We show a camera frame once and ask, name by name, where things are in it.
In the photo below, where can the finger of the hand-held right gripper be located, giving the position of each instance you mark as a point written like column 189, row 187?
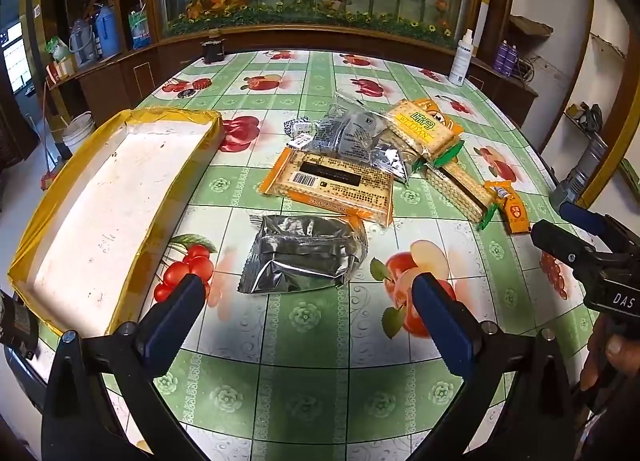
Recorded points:
column 580, row 215
column 560, row 241

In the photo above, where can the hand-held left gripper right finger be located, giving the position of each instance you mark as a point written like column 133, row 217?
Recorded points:
column 442, row 321

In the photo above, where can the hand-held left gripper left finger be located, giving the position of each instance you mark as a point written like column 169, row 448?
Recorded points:
column 170, row 313

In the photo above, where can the small orange sachet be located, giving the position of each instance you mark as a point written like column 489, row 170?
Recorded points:
column 515, row 213

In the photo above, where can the black-banded green-edged cracker packet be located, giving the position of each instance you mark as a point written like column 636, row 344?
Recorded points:
column 460, row 188

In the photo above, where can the yellow-taped white tray box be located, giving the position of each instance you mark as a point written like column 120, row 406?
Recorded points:
column 100, row 211

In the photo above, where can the silver foil snack packet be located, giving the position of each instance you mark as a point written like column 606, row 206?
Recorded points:
column 392, row 161
column 300, row 251

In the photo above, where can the orange barcode cracker packet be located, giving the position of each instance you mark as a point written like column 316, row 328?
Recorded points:
column 330, row 181

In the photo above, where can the yellow cracker packet green ends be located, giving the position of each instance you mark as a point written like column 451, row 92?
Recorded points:
column 420, row 123

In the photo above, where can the grey clear snack pouch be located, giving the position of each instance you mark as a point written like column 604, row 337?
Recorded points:
column 350, row 133

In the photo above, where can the black white patterned candy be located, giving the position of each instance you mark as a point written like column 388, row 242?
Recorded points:
column 297, row 125
column 301, row 141

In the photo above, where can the person's right hand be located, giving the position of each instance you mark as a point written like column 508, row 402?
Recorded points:
column 595, row 361

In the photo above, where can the grey metal canister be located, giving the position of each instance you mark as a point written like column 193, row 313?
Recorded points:
column 580, row 171

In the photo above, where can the small electric motor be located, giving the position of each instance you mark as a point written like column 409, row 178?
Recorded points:
column 17, row 323

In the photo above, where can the purple spray cans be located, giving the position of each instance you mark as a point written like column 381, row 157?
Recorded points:
column 506, row 58

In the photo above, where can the red broom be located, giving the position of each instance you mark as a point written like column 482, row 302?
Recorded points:
column 48, row 176

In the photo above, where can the white spray bottle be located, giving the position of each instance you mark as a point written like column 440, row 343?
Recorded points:
column 460, row 61

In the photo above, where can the white plastic bucket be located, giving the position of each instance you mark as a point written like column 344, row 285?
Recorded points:
column 78, row 138

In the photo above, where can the black bottle cap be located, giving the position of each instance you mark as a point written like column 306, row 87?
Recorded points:
column 186, row 92

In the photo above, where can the red bottle cap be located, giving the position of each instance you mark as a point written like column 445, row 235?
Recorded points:
column 202, row 83

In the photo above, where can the wooden cabinet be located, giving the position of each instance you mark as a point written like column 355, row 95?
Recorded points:
column 115, row 81

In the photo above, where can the red white carton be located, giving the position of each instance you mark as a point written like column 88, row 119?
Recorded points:
column 61, row 71

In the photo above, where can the dark glass jar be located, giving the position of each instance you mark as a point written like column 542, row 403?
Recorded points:
column 213, row 48

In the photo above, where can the grey thermos jug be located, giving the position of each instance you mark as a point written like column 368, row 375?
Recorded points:
column 81, row 43

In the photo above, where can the blue thermos flask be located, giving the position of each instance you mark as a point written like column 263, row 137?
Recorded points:
column 106, row 33

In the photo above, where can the green white bag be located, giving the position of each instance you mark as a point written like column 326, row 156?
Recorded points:
column 57, row 48

